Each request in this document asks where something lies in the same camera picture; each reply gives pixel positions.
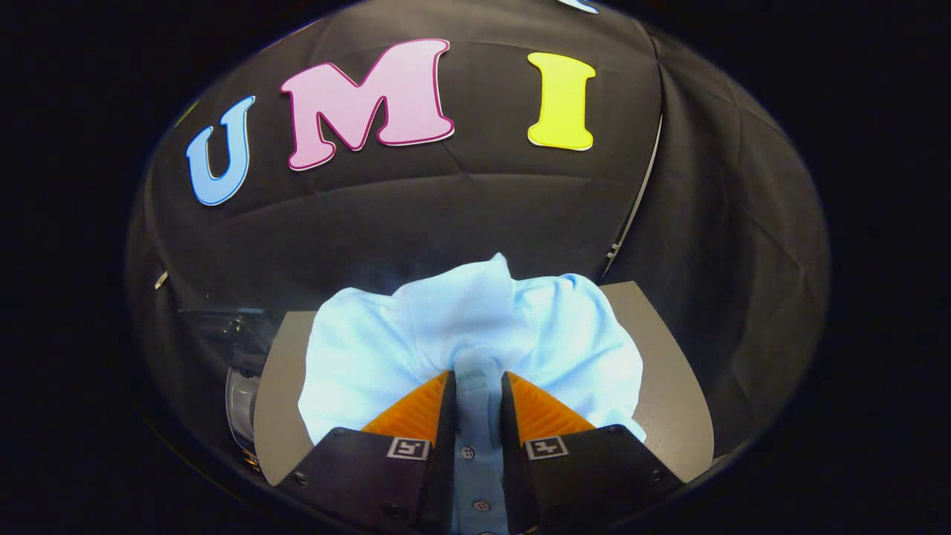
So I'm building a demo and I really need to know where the white backdrop frame pole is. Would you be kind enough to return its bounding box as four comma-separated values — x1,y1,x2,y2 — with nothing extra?
603,111,663,261

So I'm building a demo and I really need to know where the black backdrop cloth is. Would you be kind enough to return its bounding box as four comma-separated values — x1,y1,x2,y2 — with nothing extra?
125,0,831,476

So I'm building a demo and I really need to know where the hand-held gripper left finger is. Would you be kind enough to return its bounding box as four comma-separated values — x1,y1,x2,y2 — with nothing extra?
279,369,458,535

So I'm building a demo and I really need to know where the light blue polo shirt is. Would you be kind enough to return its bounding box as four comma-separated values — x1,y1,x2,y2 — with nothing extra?
297,253,647,535

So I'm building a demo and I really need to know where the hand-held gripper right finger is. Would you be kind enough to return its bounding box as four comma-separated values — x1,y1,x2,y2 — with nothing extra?
500,369,686,535

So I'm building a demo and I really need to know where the dark object with clear part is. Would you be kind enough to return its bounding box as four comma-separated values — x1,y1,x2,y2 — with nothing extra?
178,308,270,469

